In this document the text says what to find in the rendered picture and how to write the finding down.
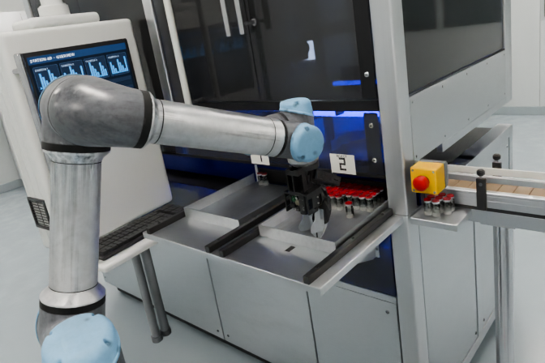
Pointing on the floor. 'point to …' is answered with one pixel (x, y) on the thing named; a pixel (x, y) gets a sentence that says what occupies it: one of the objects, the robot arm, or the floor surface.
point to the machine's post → (397, 147)
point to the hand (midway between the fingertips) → (319, 232)
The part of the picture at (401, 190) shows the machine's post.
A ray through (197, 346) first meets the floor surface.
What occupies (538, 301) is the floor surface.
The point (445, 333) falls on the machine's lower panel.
